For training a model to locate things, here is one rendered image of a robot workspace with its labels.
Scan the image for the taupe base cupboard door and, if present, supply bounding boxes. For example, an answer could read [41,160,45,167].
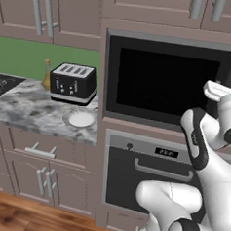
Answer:
[1,151,56,206]
[45,161,97,217]

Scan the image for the black built-in oven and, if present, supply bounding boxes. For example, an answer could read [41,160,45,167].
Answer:
[98,128,231,226]

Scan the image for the black hob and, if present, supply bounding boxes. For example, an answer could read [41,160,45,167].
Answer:
[0,72,27,104]

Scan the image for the grey oven door handle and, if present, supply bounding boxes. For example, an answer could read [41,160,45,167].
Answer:
[132,157,196,183]

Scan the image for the grey drawer handle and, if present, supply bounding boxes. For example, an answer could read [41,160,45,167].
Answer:
[22,140,58,160]

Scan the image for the white round plate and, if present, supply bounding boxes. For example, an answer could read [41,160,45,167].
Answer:
[61,107,98,131]

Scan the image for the black built-in microwave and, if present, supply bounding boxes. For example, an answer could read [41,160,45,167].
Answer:
[99,28,231,136]

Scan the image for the taupe drawer front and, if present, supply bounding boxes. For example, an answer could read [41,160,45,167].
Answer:
[6,127,91,172]

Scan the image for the dark oven knob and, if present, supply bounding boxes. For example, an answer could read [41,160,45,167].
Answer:
[125,141,135,152]

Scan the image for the amber narrow-necked bottle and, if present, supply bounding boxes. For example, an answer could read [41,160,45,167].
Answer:
[40,58,54,92]

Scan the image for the taupe drawer below oven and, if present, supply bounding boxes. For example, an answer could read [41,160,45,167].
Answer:
[103,206,152,231]

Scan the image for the black four-slot toaster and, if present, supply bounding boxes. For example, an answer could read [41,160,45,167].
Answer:
[47,61,100,108]

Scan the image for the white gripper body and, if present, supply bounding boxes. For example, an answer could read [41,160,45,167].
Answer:
[202,79,231,104]

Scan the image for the grey bar cupboard handle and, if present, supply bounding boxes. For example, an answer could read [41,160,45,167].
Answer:
[34,166,49,197]
[26,0,49,37]
[210,0,228,23]
[39,0,62,39]
[42,168,59,199]
[188,0,206,21]

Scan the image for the black microwave door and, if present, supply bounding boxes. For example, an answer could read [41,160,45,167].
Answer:
[103,34,231,131]

